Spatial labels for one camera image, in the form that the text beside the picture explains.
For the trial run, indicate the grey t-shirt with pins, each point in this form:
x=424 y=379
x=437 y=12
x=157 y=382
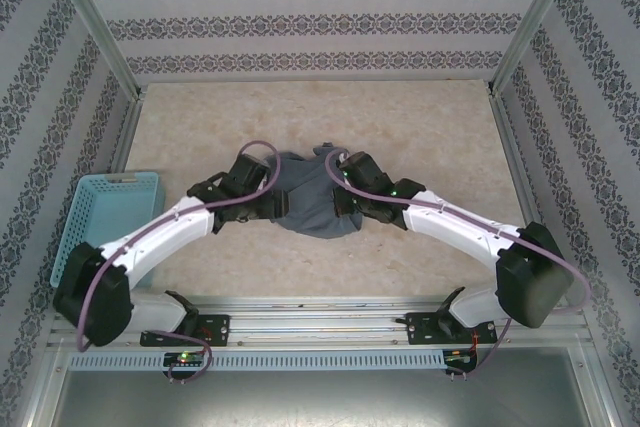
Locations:
x=310 y=207

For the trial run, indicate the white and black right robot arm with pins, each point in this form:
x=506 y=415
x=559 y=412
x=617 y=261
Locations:
x=450 y=227

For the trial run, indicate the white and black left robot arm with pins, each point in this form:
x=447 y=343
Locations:
x=165 y=229

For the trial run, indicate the light blue plastic basket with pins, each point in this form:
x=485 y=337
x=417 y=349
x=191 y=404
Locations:
x=110 y=207

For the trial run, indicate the right controller board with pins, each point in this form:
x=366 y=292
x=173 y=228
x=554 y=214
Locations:
x=457 y=356

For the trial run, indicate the grey metal panel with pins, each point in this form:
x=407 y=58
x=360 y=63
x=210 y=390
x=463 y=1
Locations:
x=320 y=402

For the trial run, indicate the aluminium mounting rail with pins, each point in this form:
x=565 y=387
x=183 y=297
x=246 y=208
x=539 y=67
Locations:
x=320 y=327

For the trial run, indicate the aluminium side rail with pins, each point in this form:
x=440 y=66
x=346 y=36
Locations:
x=127 y=132
x=525 y=187

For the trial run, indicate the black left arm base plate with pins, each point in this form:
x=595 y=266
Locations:
x=215 y=329

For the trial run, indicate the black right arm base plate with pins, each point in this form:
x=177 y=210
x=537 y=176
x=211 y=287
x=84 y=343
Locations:
x=425 y=327

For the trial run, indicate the aluminium frame post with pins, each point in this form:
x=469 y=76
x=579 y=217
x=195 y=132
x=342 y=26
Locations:
x=95 y=22
x=540 y=22

